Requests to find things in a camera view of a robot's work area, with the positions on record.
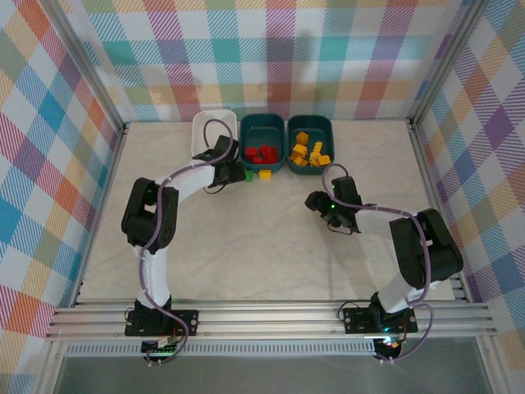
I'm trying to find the teal plastic container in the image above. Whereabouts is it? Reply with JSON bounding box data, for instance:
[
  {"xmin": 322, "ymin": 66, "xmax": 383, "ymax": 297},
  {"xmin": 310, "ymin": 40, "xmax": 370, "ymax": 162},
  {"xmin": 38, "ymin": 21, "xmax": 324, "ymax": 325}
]
[
  {"xmin": 285, "ymin": 114, "xmax": 336, "ymax": 176},
  {"xmin": 239, "ymin": 113, "xmax": 286, "ymax": 172}
]

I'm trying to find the white plastic container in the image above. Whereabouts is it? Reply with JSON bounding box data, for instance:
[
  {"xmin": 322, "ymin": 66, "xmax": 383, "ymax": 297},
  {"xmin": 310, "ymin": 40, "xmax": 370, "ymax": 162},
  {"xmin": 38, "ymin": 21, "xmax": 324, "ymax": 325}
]
[{"xmin": 191, "ymin": 108, "xmax": 239, "ymax": 159}]

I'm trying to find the small circuit board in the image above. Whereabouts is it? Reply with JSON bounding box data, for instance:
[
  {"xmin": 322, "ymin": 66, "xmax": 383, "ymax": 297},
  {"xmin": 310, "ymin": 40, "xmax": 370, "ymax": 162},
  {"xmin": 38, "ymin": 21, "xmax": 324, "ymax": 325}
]
[
  {"xmin": 141, "ymin": 337, "xmax": 181, "ymax": 355},
  {"xmin": 375, "ymin": 337, "xmax": 405, "ymax": 353}
]

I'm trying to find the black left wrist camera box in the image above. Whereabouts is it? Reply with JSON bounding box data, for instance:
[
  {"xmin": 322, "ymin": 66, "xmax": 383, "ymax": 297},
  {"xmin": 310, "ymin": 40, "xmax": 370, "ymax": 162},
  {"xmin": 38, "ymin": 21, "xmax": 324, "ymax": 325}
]
[{"xmin": 212, "ymin": 134, "xmax": 241, "ymax": 164}]

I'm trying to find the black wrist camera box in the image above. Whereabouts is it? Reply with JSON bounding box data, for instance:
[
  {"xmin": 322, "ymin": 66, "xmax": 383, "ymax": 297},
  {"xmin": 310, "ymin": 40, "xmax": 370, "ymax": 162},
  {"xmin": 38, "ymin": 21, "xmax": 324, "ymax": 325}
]
[
  {"xmin": 212, "ymin": 134, "xmax": 241, "ymax": 164},
  {"xmin": 330, "ymin": 175, "xmax": 363, "ymax": 207}
]

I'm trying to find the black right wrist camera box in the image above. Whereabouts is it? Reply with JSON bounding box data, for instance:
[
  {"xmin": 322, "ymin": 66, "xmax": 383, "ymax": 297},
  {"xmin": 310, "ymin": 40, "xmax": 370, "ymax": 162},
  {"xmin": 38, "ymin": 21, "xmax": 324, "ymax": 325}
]
[{"xmin": 330, "ymin": 175, "xmax": 363, "ymax": 207}]

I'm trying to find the purple cable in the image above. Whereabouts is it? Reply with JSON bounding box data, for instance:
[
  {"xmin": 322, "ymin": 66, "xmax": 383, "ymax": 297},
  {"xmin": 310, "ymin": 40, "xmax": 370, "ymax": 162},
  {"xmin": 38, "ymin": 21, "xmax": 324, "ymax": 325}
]
[
  {"xmin": 139, "ymin": 118, "xmax": 241, "ymax": 369},
  {"xmin": 322, "ymin": 163, "xmax": 436, "ymax": 364}
]

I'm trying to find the aluminium side rail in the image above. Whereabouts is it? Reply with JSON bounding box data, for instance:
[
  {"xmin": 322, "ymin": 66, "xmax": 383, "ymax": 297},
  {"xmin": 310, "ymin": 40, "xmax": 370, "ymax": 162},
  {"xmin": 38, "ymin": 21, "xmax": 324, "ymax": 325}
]
[
  {"xmin": 408, "ymin": 118, "xmax": 471, "ymax": 305},
  {"xmin": 69, "ymin": 122, "xmax": 131, "ymax": 307}
]

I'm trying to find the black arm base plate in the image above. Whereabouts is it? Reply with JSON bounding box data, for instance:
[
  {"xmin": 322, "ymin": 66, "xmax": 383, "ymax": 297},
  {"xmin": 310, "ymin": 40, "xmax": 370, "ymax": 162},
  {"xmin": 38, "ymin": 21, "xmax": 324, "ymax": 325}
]
[
  {"xmin": 125, "ymin": 308, "xmax": 199, "ymax": 337},
  {"xmin": 342, "ymin": 305, "xmax": 418, "ymax": 334}
]

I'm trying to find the plaid fabric wall panel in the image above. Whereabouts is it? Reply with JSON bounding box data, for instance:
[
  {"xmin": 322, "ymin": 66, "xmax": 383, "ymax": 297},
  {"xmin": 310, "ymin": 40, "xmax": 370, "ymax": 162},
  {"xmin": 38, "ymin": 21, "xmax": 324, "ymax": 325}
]
[
  {"xmin": 57, "ymin": 0, "xmax": 481, "ymax": 122},
  {"xmin": 0, "ymin": 0, "xmax": 124, "ymax": 377},
  {"xmin": 413, "ymin": 0, "xmax": 525, "ymax": 394}
]

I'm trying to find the aluminium mounting rail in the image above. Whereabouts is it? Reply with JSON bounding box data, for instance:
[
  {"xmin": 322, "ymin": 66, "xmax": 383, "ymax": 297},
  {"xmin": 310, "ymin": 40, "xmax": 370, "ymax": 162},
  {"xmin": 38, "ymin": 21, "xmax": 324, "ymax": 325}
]
[{"xmin": 44, "ymin": 299, "xmax": 512, "ymax": 341}]

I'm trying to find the slotted grey cable duct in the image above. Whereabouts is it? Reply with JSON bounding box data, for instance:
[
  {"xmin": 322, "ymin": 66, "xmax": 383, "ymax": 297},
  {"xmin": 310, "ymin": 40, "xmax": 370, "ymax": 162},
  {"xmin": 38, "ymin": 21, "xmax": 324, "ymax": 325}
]
[{"xmin": 65, "ymin": 342, "xmax": 377, "ymax": 357}]

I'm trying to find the aluminium frame post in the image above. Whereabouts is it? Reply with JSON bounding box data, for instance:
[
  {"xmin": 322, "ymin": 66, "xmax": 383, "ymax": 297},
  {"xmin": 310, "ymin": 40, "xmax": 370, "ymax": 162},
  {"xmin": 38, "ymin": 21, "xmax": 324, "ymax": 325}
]
[
  {"xmin": 408, "ymin": 0, "xmax": 493, "ymax": 128},
  {"xmin": 40, "ymin": 0, "xmax": 130, "ymax": 132}
]

